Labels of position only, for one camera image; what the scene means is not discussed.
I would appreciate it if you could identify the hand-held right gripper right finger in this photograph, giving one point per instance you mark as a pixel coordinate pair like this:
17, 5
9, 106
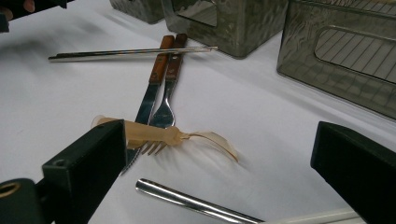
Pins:
358, 168

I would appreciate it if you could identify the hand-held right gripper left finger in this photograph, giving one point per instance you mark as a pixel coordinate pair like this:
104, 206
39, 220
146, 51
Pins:
84, 161

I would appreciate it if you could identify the translucent beige plastic spoon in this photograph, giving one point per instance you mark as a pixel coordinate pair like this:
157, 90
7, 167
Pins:
149, 132

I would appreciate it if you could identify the white chopstick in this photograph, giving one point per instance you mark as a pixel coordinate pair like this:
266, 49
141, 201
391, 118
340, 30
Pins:
311, 217

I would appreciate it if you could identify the transparent grey plastic bin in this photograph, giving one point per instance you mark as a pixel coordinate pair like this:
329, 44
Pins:
137, 9
243, 28
311, 71

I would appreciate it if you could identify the metal spoon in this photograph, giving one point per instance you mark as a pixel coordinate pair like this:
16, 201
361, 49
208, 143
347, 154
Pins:
186, 200

